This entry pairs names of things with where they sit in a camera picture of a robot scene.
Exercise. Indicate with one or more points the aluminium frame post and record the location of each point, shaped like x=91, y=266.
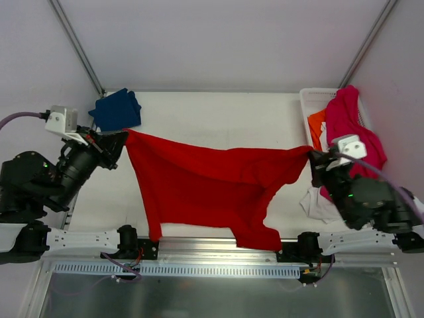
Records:
x=72, y=37
x=372, y=34

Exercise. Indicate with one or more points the white plastic basket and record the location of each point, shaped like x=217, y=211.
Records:
x=313, y=100

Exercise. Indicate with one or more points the left aluminium frame post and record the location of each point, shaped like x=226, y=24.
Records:
x=72, y=37

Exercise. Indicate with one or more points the orange t shirt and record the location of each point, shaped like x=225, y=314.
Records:
x=318, y=130

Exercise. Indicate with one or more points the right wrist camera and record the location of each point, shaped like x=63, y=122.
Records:
x=349, y=145

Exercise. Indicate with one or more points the pink t shirt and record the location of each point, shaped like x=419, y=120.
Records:
x=341, y=116

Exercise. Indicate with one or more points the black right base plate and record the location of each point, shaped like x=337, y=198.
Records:
x=288, y=256

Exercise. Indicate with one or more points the red t shirt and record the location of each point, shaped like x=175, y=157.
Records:
x=192, y=185

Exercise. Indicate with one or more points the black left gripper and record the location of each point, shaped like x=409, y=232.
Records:
x=106, y=150

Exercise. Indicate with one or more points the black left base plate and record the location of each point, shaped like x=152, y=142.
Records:
x=146, y=249

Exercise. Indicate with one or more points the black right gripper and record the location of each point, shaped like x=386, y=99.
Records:
x=322, y=167

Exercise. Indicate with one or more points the white slotted cable duct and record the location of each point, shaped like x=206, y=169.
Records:
x=181, y=270

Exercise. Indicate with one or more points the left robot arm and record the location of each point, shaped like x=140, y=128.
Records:
x=31, y=185

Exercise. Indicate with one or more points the folded blue t shirt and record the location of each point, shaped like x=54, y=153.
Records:
x=117, y=111

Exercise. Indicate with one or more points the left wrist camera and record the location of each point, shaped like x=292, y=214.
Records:
x=63, y=122

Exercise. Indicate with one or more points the aluminium mounting rail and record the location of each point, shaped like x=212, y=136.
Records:
x=212, y=251

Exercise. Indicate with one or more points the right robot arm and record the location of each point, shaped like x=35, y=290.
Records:
x=377, y=212

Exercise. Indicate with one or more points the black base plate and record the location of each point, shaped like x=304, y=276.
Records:
x=288, y=256
x=146, y=249

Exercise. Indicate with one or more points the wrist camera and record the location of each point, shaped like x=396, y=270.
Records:
x=349, y=145
x=63, y=122

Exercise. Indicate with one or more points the right aluminium frame post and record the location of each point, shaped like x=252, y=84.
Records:
x=372, y=34

